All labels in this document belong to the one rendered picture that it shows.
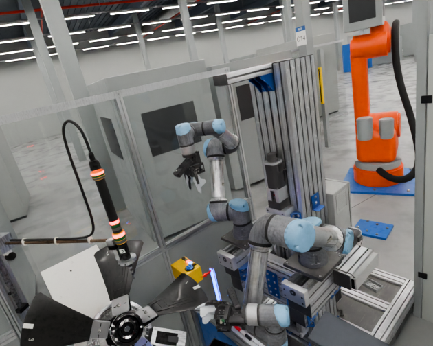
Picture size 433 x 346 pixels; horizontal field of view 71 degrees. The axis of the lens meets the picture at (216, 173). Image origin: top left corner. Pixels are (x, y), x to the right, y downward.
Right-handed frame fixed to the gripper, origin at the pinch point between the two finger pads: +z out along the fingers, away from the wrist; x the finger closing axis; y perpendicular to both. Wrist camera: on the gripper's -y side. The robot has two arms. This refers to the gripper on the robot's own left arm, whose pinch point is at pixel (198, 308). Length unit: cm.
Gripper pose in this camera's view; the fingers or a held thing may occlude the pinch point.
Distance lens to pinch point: 133.6
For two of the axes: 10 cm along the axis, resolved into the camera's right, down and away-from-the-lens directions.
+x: 2.2, 8.9, 4.1
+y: -2.1, 4.5, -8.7
